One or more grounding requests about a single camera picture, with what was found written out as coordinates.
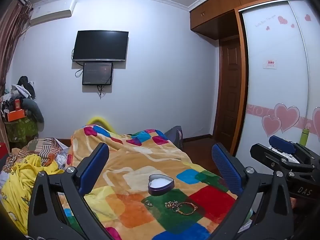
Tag brown wooden door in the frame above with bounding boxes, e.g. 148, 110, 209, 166
215, 36, 247, 153

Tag white sliding wardrobe door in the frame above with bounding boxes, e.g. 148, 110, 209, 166
237, 0, 320, 172

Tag yellow printed blanket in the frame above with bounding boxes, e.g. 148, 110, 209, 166
0, 154, 66, 236

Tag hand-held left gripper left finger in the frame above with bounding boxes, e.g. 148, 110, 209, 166
27, 142, 118, 240

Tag pile of clothes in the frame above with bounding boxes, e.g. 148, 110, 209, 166
0, 76, 37, 111

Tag orange box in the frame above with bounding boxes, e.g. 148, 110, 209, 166
7, 109, 26, 122

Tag pink heart stickers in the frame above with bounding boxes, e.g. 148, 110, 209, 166
262, 103, 300, 138

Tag gold bracelet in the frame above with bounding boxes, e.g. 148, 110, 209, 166
178, 202, 198, 215

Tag yellow curved hoop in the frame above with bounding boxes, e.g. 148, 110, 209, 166
87, 116, 118, 133

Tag colourful patchwork blanket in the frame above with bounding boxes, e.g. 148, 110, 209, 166
61, 124, 253, 240

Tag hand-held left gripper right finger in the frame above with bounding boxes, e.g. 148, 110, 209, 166
211, 142, 294, 240

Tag red box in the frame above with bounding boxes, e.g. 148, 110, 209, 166
0, 142, 10, 166

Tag striped red curtain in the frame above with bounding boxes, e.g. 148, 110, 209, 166
0, 0, 33, 88

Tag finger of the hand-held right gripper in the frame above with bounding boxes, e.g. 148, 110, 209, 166
250, 143, 300, 180
269, 135, 319, 167

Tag small black monitor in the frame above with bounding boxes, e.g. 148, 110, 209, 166
82, 62, 114, 86

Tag green bottle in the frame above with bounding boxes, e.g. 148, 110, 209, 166
301, 128, 310, 147

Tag striped cloth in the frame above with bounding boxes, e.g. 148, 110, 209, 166
10, 137, 68, 167

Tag black wall television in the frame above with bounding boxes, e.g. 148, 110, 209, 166
72, 30, 129, 62

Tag purple heart-shaped jewelry box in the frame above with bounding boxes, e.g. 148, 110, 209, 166
147, 174, 175, 197

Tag green patterned bag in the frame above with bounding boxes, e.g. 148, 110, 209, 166
5, 117, 39, 143

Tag white air conditioner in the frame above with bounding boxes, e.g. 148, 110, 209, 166
30, 0, 76, 26

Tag wooden overhead cabinet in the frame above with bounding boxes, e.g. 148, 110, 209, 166
189, 0, 303, 40

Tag gold ring pendant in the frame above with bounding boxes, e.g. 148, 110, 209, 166
165, 200, 179, 212

